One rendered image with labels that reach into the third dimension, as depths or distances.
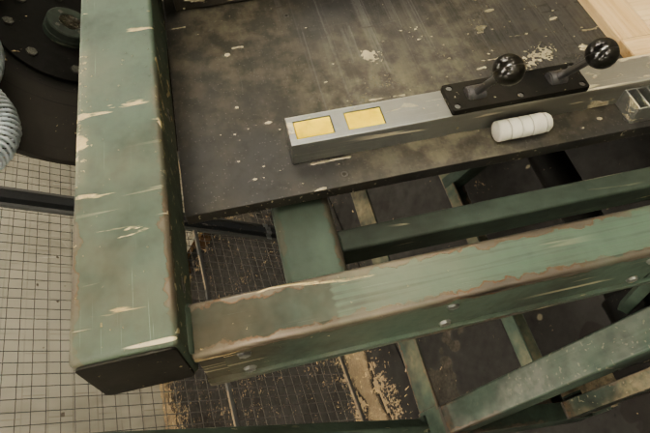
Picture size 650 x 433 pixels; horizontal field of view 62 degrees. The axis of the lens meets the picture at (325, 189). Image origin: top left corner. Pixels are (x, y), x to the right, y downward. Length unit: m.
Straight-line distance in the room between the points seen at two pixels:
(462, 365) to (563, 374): 1.24
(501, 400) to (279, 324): 1.05
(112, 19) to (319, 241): 0.42
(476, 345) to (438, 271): 2.00
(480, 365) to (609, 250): 1.95
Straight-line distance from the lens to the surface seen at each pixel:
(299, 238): 0.71
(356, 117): 0.73
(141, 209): 0.61
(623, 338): 1.38
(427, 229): 0.75
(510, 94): 0.79
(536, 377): 1.49
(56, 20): 1.49
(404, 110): 0.75
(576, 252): 0.66
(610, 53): 0.73
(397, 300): 0.58
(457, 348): 2.67
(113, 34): 0.81
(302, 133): 0.71
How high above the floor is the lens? 2.04
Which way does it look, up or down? 35 degrees down
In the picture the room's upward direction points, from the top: 78 degrees counter-clockwise
